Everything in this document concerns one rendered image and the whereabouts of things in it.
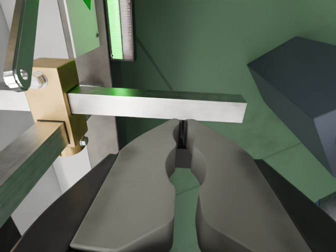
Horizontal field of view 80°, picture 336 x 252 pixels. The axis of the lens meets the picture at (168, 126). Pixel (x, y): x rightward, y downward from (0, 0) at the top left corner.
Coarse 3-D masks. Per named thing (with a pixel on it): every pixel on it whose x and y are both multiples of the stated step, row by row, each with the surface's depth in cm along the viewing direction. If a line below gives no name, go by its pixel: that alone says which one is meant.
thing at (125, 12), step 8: (120, 0) 33; (128, 0) 33; (120, 8) 34; (128, 8) 33; (120, 16) 34; (128, 16) 34; (128, 24) 35; (128, 32) 35; (128, 40) 36; (128, 48) 37; (128, 56) 37
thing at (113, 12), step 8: (112, 0) 33; (112, 8) 34; (112, 16) 34; (112, 24) 35; (112, 32) 35; (112, 40) 36; (120, 40) 36; (112, 48) 37; (120, 48) 37; (120, 56) 37
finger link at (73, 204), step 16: (112, 160) 8; (96, 176) 7; (64, 192) 7; (80, 192) 7; (96, 192) 7; (48, 208) 6; (64, 208) 6; (80, 208) 6; (32, 224) 6; (48, 224) 6; (64, 224) 6; (32, 240) 5; (48, 240) 5; (64, 240) 5
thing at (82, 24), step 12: (72, 0) 26; (72, 12) 27; (84, 12) 30; (72, 24) 27; (84, 24) 30; (96, 24) 35; (72, 36) 27; (84, 36) 30; (96, 36) 35; (72, 48) 28; (84, 48) 31
